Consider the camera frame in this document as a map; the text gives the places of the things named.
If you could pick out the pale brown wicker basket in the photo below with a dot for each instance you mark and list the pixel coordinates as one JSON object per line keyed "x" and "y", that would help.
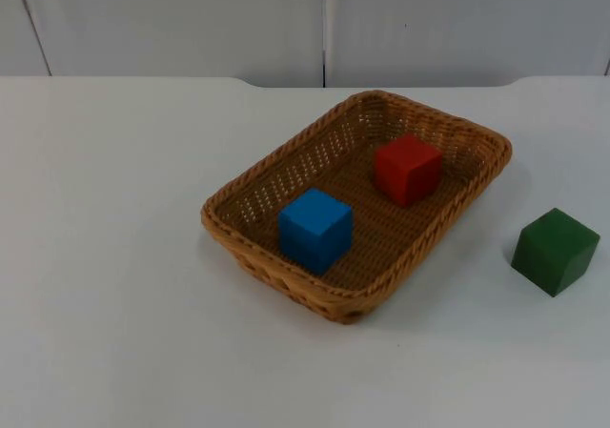
{"x": 267, "y": 194}

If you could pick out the green cube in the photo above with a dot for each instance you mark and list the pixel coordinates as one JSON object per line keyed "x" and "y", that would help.
{"x": 553, "y": 251}

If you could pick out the red cube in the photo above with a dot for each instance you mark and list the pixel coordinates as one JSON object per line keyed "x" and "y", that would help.
{"x": 405, "y": 168}

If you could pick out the blue cube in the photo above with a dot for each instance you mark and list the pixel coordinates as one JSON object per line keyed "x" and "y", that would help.
{"x": 314, "y": 230}

